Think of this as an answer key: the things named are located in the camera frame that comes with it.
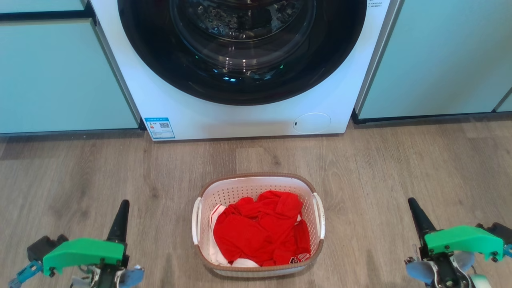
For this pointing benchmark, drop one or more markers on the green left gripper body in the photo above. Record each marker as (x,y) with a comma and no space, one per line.
(84,252)

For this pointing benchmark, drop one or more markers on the small printed text label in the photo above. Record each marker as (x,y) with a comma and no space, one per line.
(375,3)

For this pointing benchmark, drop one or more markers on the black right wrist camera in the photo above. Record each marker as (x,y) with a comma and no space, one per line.
(498,230)

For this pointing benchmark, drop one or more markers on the red mesh garment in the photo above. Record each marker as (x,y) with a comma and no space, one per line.
(258,236)

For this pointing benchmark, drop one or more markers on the large pale green cabinet door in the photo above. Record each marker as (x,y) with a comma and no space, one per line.
(60,76)

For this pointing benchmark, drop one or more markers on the white garment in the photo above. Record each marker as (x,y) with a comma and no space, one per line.
(214,252)

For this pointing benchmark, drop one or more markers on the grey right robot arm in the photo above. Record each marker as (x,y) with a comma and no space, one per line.
(419,272)

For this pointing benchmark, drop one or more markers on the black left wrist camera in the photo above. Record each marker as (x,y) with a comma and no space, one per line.
(42,246)

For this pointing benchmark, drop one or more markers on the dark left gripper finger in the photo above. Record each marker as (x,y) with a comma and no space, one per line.
(119,228)

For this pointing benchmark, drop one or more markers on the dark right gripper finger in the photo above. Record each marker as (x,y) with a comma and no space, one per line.
(419,220)

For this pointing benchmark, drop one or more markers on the narrow pale green cabinet drawer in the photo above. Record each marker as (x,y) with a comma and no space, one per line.
(40,4)

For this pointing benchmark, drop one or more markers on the black round washer door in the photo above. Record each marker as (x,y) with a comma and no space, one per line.
(160,60)

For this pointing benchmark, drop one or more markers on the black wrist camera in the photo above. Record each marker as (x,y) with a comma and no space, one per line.
(42,246)
(498,230)

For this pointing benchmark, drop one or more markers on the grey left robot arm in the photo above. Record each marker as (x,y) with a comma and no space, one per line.
(134,276)

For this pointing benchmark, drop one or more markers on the white perforated laundry basket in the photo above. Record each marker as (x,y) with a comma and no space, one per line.
(244,187)

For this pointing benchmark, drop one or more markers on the round white filter cover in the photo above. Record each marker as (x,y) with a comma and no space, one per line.
(312,123)

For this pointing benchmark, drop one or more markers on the wide pale green cabinet panel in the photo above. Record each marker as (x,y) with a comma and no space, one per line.
(440,56)

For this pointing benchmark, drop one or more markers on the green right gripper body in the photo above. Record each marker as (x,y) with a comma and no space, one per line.
(464,240)

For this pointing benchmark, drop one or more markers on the white front-load washing machine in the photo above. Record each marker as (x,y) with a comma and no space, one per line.
(248,122)

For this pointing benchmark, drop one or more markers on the blue energy label sticker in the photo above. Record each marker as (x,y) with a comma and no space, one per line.
(159,128)

